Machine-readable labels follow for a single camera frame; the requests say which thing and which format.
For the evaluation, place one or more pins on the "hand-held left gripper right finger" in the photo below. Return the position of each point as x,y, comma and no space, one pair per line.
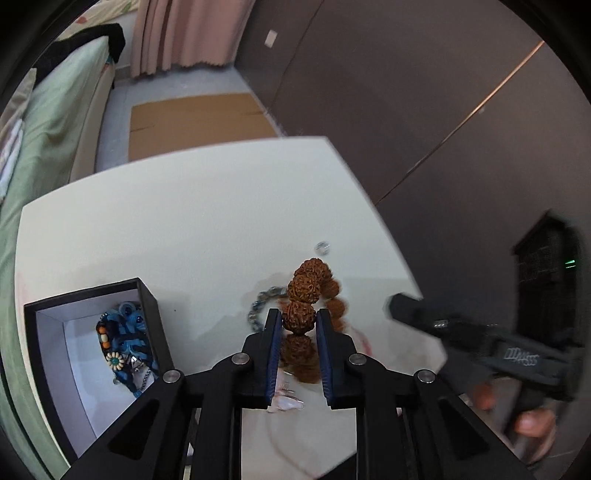
324,355

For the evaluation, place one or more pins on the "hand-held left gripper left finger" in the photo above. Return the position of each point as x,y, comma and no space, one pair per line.
274,350

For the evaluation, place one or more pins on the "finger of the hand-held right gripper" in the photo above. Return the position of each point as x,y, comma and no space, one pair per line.
415,314

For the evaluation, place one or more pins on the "black jewelry box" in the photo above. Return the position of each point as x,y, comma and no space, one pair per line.
69,360

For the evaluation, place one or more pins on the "person's right hand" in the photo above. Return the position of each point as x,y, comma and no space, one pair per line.
538,422

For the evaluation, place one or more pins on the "white low table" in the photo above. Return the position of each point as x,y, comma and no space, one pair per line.
207,217

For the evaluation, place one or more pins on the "white flower bead charm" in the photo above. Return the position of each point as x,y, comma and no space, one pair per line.
114,360

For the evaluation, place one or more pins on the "flat cardboard sheet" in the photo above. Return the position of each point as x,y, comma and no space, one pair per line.
198,124

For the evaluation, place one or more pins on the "bed with green sheet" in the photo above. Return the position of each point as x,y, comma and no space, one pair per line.
51,120

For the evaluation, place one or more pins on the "pink curtain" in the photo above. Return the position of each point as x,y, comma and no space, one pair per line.
184,32

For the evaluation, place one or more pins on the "black cloth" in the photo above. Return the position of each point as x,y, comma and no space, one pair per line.
108,37

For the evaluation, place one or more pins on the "printed window seat cushion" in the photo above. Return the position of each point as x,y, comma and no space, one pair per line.
99,14

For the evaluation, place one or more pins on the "white wall socket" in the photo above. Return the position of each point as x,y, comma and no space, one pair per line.
271,38

